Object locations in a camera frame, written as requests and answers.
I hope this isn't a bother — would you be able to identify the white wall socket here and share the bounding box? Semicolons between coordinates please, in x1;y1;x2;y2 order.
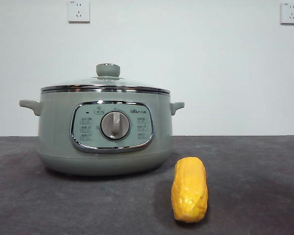
68;0;91;24
280;2;294;25

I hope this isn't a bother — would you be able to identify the sage green electric pot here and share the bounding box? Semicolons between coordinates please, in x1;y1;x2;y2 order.
19;90;186;176

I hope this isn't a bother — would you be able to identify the glass lid with green knob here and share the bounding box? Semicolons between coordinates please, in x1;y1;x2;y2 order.
41;63;171;95

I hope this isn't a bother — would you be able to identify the yellow corn cob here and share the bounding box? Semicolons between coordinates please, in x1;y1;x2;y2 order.
171;157;208;223

